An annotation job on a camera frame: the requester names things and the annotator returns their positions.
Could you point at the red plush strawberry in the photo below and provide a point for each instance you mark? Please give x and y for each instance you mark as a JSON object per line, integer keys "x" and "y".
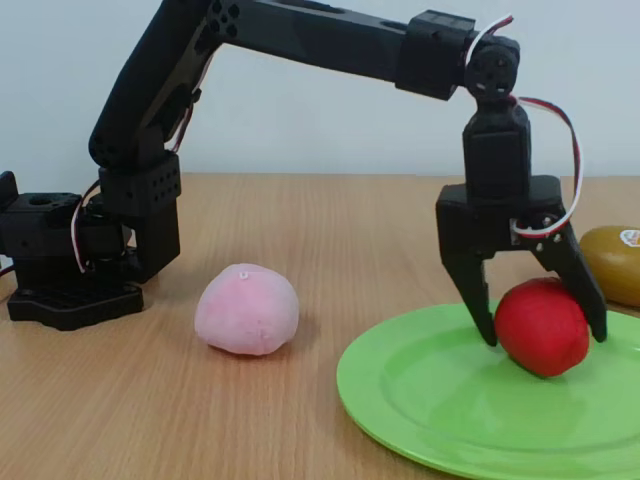
{"x": 540, "y": 330}

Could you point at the black robot arm with base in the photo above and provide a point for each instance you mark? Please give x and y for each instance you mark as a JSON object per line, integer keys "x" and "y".
{"x": 320, "y": 40}

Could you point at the green plastic plate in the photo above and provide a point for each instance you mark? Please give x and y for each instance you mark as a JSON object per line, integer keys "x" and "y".
{"x": 450, "y": 400}

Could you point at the brown kiwi with sticker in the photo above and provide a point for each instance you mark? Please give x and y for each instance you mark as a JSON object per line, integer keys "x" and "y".
{"x": 620, "y": 270}

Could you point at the pink plush peach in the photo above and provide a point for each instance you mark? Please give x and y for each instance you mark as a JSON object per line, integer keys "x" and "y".
{"x": 247, "y": 310}

